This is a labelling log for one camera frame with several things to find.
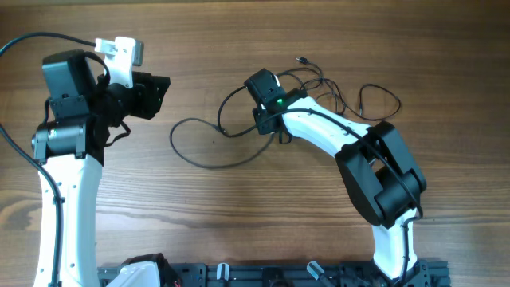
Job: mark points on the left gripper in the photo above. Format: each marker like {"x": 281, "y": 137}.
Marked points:
{"x": 144, "y": 88}

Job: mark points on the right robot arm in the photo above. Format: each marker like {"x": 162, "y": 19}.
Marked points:
{"x": 382, "y": 178}

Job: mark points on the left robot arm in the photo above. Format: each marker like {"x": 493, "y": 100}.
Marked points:
{"x": 70, "y": 151}

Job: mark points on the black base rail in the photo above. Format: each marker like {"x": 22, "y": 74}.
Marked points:
{"x": 354, "y": 273}

